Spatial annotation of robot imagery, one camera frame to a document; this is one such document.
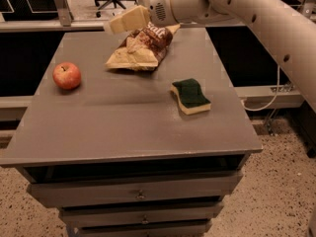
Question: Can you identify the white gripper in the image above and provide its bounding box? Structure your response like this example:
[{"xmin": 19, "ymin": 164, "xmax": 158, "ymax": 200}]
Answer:
[{"xmin": 104, "ymin": 0, "xmax": 175, "ymax": 35}]

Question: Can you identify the red apple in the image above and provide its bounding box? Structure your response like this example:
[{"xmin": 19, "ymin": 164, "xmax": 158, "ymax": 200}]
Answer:
[{"xmin": 52, "ymin": 62, "xmax": 81, "ymax": 90}]

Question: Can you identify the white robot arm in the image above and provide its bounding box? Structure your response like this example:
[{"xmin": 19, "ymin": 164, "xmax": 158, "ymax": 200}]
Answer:
[{"xmin": 105, "ymin": 0, "xmax": 316, "ymax": 111}]

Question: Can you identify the green yellow sponge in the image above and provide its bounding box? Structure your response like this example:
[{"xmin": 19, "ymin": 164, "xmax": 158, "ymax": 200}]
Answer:
[{"xmin": 171, "ymin": 78, "xmax": 211, "ymax": 116}]

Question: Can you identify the brown chip bag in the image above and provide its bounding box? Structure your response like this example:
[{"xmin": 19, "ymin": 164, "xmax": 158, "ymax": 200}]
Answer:
[{"xmin": 105, "ymin": 23, "xmax": 180, "ymax": 71}]

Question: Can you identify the black office chair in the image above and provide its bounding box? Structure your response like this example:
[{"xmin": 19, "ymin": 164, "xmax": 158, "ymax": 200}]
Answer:
[{"xmin": 94, "ymin": 0, "xmax": 137, "ymax": 18}]

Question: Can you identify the grey metal railing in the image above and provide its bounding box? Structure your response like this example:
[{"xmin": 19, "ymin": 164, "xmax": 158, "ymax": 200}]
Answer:
[{"xmin": 0, "ymin": 0, "xmax": 316, "ymax": 34}]

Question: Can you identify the grey drawer cabinet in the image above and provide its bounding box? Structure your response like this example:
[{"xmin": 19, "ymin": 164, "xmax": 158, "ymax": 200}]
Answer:
[{"xmin": 0, "ymin": 27, "xmax": 264, "ymax": 237}]

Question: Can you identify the top grey drawer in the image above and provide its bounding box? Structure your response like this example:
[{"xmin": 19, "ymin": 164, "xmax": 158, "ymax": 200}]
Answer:
[{"xmin": 28, "ymin": 171, "xmax": 242, "ymax": 207}]

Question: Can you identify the grey drawer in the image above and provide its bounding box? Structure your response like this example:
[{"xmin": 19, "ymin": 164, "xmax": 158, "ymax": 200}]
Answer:
[
  {"xmin": 60, "ymin": 200, "xmax": 223, "ymax": 227},
  {"xmin": 28, "ymin": 171, "xmax": 242, "ymax": 207},
  {"xmin": 67, "ymin": 219, "xmax": 211, "ymax": 237}
]

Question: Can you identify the middle grey drawer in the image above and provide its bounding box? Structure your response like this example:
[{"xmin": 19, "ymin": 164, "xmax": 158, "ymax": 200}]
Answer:
[{"xmin": 60, "ymin": 200, "xmax": 223, "ymax": 227}]

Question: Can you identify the bottom grey drawer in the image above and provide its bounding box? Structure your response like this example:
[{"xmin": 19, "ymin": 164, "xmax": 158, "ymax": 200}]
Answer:
[{"xmin": 67, "ymin": 219, "xmax": 211, "ymax": 237}]

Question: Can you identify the white cable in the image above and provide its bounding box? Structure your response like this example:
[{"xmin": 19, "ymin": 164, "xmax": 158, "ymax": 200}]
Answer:
[{"xmin": 242, "ymin": 64, "xmax": 281, "ymax": 113}]

